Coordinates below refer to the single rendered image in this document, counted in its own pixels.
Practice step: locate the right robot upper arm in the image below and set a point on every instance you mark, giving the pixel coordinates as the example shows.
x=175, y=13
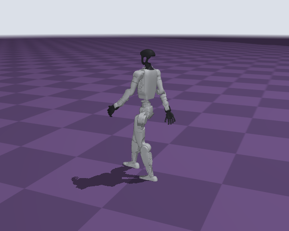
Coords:
x=159, y=89

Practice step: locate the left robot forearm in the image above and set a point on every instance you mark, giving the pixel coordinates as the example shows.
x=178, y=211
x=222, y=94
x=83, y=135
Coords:
x=123, y=99

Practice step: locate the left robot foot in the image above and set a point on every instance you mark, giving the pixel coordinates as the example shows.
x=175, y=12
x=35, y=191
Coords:
x=146, y=177

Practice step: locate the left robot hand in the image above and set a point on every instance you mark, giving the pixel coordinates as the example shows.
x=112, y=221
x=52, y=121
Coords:
x=111, y=110

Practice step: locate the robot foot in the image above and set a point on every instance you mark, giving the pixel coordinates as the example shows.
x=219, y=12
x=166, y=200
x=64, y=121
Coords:
x=135, y=165
x=146, y=177

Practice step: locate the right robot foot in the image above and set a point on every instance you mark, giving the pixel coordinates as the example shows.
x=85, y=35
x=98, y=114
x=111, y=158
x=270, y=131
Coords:
x=135, y=165

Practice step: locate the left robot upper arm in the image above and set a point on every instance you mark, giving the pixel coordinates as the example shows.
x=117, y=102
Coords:
x=137, y=76

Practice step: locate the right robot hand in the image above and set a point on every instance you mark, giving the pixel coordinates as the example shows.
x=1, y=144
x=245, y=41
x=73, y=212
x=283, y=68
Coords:
x=169, y=116

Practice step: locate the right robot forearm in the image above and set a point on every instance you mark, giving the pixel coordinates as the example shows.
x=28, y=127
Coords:
x=164, y=100

